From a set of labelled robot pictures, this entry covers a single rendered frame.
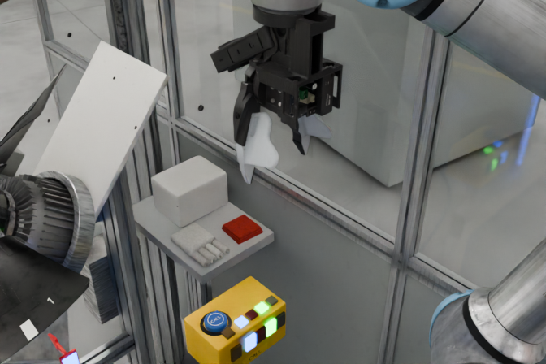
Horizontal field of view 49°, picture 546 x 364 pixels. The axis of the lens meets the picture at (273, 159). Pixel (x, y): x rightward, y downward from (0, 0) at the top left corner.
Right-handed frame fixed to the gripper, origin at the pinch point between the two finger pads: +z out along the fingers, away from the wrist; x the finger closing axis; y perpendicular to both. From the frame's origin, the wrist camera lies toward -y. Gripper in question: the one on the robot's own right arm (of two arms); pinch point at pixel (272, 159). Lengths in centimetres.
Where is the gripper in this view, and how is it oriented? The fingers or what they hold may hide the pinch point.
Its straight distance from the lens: 74.2
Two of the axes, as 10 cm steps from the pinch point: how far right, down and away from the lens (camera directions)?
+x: 7.3, -3.7, 5.8
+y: 6.9, 3.9, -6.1
